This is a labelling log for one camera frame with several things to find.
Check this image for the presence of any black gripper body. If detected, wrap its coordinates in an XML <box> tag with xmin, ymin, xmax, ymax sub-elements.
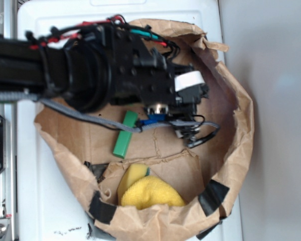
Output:
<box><xmin>100</xmin><ymin>24</ymin><xmax>208</xmax><ymax>122</ymax></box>

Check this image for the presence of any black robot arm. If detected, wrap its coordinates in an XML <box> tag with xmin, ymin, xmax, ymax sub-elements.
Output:
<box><xmin>0</xmin><ymin>22</ymin><xmax>209</xmax><ymax>121</ymax></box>

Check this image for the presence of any green wooden block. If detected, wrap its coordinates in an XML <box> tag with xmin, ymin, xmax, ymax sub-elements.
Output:
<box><xmin>113</xmin><ymin>110</ymin><xmax>138</xmax><ymax>159</ymax></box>

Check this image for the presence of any yellow sponge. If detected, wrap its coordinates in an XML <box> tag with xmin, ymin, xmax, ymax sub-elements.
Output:
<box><xmin>117</xmin><ymin>164</ymin><xmax>150</xmax><ymax>202</ymax></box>

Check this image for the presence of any yellow microfiber cloth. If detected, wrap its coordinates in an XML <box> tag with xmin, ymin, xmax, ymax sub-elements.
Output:
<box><xmin>121</xmin><ymin>176</ymin><xmax>186</xmax><ymax>210</ymax></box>

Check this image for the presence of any brown paper bag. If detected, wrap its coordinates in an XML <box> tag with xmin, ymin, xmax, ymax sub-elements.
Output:
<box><xmin>35</xmin><ymin>19</ymin><xmax>254</xmax><ymax>240</ymax></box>

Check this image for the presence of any grey braided cable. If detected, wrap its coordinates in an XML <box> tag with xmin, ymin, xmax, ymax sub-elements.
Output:
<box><xmin>0</xmin><ymin>90</ymin><xmax>221</xmax><ymax>134</ymax></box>

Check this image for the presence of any aluminium frame rail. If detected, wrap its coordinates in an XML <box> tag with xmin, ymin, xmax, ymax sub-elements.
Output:
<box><xmin>0</xmin><ymin>1</ymin><xmax>19</xmax><ymax>240</ymax></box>

